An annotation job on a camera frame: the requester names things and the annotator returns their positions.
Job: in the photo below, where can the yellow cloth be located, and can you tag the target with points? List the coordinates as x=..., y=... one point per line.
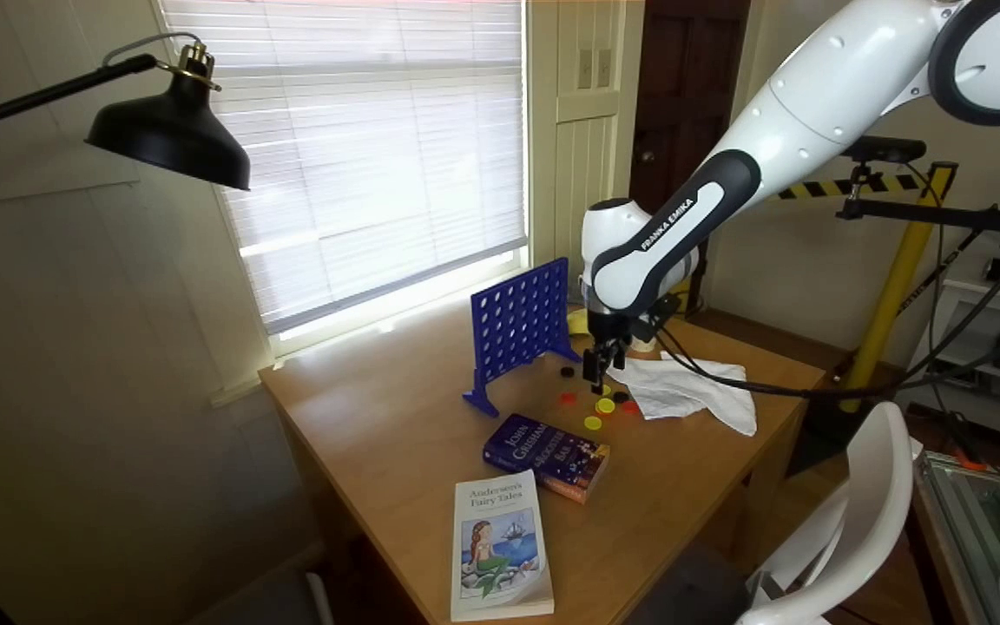
x=578, y=322

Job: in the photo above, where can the yellow plastic disc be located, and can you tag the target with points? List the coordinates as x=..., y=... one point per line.
x=591, y=423
x=606, y=404
x=603, y=392

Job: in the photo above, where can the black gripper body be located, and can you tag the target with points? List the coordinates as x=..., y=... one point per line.
x=606, y=329

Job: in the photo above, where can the red plastic disc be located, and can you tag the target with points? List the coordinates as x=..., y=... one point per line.
x=632, y=409
x=567, y=399

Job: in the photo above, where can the white towel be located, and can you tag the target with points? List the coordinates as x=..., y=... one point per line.
x=697, y=387

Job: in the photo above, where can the grey metal equipment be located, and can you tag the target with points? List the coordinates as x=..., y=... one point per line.
x=989, y=532

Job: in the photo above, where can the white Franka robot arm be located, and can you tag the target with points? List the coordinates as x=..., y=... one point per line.
x=799, y=93

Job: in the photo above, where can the white window blind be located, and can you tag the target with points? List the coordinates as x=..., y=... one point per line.
x=382, y=151

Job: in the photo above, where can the dark brown door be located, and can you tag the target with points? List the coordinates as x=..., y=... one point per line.
x=687, y=72

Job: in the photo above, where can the black camera on stand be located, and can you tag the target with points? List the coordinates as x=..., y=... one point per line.
x=886, y=147

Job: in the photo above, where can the cream panelled shutter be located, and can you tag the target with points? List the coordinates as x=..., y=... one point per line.
x=582, y=139

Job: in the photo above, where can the white shelf unit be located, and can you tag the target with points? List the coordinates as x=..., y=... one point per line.
x=972, y=334

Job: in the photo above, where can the tall yellow post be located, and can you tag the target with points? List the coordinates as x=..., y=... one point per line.
x=893, y=290

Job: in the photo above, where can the blue Connect Four grid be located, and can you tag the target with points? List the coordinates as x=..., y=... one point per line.
x=519, y=319

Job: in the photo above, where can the black plastic disc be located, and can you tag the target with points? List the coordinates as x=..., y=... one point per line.
x=567, y=372
x=619, y=399

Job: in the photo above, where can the black desk lamp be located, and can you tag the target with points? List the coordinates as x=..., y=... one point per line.
x=173, y=132

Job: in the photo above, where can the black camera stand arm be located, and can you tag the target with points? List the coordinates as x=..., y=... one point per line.
x=938, y=215

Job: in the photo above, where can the white plastic chair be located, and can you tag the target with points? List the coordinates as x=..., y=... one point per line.
x=868, y=498

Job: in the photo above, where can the black yellow hazard tape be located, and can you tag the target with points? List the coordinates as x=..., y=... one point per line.
x=834, y=186

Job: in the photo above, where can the white mermaid cover book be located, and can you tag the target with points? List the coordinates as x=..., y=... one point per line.
x=503, y=542

